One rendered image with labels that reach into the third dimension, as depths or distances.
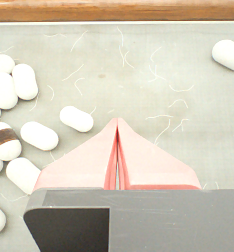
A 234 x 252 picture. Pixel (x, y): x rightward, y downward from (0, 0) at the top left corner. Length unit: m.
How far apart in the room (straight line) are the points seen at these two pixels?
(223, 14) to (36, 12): 0.20
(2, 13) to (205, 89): 0.22
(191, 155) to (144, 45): 0.12
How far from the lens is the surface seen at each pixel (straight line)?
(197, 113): 0.21
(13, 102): 0.21
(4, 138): 0.19
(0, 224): 0.20
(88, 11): 0.24
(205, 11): 0.25
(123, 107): 0.20
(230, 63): 0.23
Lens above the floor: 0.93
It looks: 77 degrees down
